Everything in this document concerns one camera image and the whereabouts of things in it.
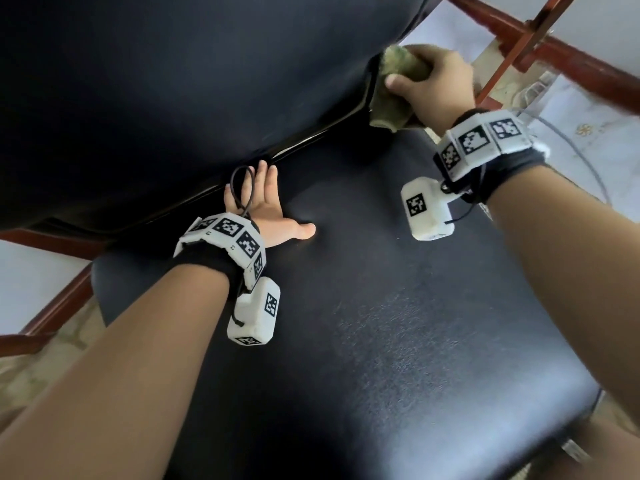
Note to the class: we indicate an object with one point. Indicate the person's left hand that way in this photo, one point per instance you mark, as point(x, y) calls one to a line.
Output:
point(262, 210)

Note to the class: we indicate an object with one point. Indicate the person's right hand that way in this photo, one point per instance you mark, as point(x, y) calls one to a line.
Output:
point(440, 90)

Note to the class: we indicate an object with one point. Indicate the green cleaning cloth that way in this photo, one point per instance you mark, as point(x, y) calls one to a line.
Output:
point(392, 95)

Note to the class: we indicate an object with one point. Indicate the black leather chair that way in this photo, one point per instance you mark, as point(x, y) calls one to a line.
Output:
point(250, 85)

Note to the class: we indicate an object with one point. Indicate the person's left forearm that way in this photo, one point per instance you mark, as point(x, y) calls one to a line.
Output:
point(110, 385)

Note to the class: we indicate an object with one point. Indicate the person's right forearm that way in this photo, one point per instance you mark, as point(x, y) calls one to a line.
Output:
point(570, 265)

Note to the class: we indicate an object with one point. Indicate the person's right leg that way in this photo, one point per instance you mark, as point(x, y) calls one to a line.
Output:
point(590, 450)

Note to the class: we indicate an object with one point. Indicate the white marker right wristband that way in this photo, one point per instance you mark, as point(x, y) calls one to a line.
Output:
point(485, 145)

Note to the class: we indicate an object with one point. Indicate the wooden luggage rack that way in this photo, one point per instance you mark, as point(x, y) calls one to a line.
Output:
point(540, 35)

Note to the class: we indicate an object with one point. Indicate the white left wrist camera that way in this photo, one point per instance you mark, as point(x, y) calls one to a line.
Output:
point(255, 313)

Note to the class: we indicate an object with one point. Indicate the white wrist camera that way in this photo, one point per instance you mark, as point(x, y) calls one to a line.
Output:
point(425, 210)
point(255, 313)

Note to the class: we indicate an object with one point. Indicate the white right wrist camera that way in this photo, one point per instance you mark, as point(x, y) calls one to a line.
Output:
point(425, 210)

